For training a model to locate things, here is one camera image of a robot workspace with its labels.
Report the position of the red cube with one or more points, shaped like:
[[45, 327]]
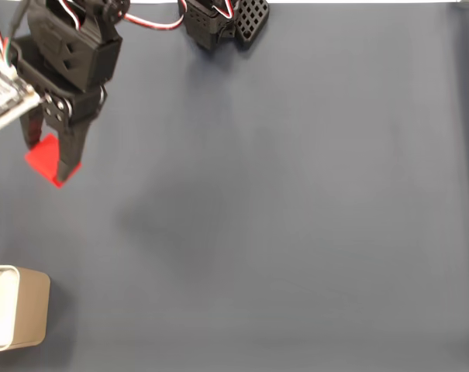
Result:
[[44, 155]]

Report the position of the beige rounded box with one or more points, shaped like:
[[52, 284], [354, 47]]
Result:
[[30, 310]]

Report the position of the bare circuit board camera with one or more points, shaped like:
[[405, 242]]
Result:
[[1, 97]]

